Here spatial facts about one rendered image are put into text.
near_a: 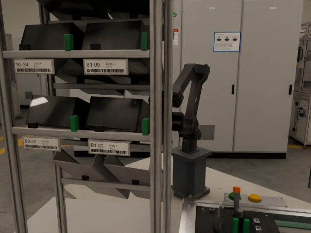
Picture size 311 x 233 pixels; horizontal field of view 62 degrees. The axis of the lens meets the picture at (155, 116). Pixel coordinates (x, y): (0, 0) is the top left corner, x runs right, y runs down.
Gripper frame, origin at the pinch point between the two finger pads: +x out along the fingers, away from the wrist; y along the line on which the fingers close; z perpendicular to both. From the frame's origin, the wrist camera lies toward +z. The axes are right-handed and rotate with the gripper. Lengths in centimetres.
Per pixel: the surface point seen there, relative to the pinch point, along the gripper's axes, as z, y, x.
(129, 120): 12.9, 1.3, 21.0
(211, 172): -52, 20, -49
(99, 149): 9.2, -3.1, 27.5
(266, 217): -26.7, 37.9, 1.8
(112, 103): 15.3, -3.6, 18.2
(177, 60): -55, -40, -286
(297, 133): -199, 163, -379
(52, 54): 26.8, -13.0, 23.1
